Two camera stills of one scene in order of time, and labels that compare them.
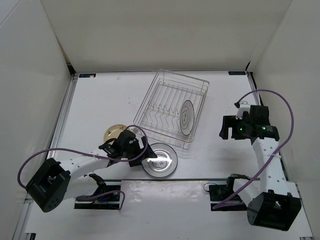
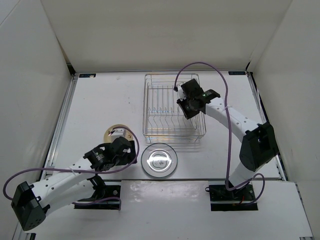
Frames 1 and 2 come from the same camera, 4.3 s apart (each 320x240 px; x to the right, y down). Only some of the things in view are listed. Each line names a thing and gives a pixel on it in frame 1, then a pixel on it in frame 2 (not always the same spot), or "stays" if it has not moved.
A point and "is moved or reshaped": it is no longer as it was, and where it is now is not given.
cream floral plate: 113,132 stays
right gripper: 229,121 -> 189,115
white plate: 164,164 stays
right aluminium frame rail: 283,162 stays
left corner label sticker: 92,75 stays
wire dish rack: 159,114 is moved or reshaped
